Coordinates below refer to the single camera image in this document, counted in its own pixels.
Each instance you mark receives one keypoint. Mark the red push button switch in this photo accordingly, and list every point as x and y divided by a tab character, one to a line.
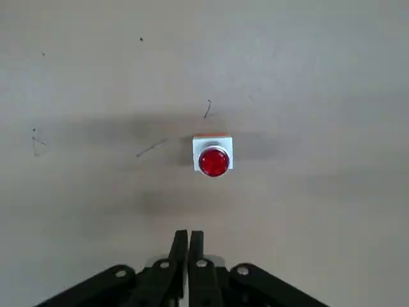
213	160

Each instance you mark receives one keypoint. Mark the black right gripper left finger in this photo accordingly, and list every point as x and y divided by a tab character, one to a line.
166	281

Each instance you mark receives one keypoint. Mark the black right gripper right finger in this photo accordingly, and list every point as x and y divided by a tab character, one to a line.
204	281

